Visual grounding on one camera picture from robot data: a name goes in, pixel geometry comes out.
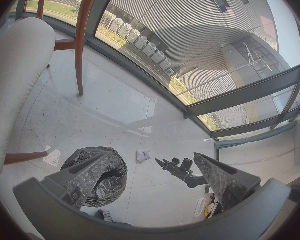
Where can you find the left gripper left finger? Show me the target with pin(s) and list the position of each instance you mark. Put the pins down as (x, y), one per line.
(90, 176)

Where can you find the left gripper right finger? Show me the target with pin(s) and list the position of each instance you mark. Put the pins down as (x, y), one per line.
(222, 179)

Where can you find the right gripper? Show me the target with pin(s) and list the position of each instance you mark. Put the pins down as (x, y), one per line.
(177, 171)

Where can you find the black plastic bag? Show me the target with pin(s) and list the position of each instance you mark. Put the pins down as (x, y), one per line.
(110, 184)

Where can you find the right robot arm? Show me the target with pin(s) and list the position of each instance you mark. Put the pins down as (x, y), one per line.
(195, 180)

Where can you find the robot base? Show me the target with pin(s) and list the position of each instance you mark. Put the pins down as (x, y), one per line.
(200, 206)

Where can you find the crumpled white paper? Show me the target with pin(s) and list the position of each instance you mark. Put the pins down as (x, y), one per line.
(143, 155)

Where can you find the wooden chair with cream cushions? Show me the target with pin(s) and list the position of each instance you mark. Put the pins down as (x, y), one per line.
(20, 84)

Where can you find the window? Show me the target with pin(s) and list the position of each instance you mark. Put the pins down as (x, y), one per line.
(190, 46)

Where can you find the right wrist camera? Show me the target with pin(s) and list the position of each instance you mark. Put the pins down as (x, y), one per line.
(176, 160)

